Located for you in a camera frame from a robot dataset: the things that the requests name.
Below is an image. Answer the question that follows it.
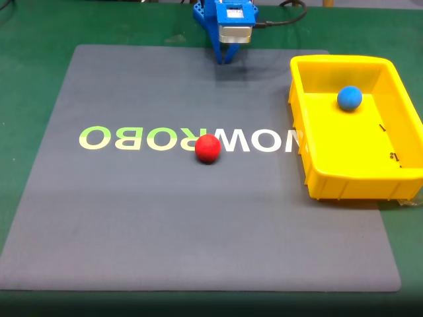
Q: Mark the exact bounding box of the red ball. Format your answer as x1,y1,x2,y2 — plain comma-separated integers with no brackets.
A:
194,133,221,164

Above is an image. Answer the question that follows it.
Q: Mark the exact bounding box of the blue ball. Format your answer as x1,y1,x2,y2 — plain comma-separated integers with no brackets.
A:
336,85,364,112

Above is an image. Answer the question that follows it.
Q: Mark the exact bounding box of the yellow plastic bin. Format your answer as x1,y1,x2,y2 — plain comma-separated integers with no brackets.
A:
288,55,423,201

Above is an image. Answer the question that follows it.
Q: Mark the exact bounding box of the grey mat with lettering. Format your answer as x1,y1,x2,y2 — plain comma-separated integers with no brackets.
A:
0,44,402,293

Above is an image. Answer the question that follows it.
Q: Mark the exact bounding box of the clear plastic wrap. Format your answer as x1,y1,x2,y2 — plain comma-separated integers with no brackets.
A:
395,194,423,208

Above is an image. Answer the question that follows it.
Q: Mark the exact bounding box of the silver camera box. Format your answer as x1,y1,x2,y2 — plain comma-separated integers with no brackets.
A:
217,25,254,44

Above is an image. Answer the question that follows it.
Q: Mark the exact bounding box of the black cable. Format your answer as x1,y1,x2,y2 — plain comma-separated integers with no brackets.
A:
253,0,309,28

